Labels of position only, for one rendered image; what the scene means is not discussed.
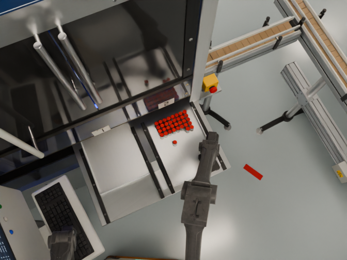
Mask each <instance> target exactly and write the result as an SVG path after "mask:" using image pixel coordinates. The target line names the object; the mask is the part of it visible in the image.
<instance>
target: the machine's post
mask: <svg viewBox="0 0 347 260"><path fill-rule="evenodd" d="M218 1H219V0H200V9H199V18H198V27H197V36H196V44H195V53H194V62H193V70H192V74H193V79H192V87H191V96H188V97H187V99H188V101H189V102H192V101H193V102H195V101H198V103H199V98H200V93H201V88H202V82H203V77H204V72H205V69H206V64H207V58H208V53H209V48H210V43H211V38H212V32H213V27H214V22H215V17H216V12H217V6H218Z"/></svg>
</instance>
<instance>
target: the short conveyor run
mask: <svg viewBox="0 0 347 260"><path fill-rule="evenodd" d="M293 19H294V16H292V17H291V16H289V17H287V18H284V19H282V20H279V21H277V22H274V23H272V24H270V25H269V24H268V22H269V20H270V17H266V20H265V21H264V24H263V26H262V28H259V29H257V30H254V31H252V32H249V33H247V34H245V35H242V36H240V37H237V38H235V39H232V40H230V41H227V42H225V43H222V44H220V45H218V46H215V47H213V48H211V44H212V41H211V43H210V48H209V53H208V58H207V64H206V69H205V72H204V73H206V72H209V71H211V70H213V72H214V74H215V75H217V74H219V73H222V72H225V71H227V70H229V69H232V68H234V67H237V66H239V65H241V64H244V63H246V62H248V61H251V60H253V59H256V58H258V57H260V56H263V55H265V54H268V53H270V52H272V51H275V50H277V49H279V48H282V47H284V46H286V45H289V44H291V43H294V42H296V41H297V40H298V38H299V37H300V35H301V34H302V32H301V31H300V30H299V28H300V25H297V26H296V24H295V23H294V21H293Z"/></svg>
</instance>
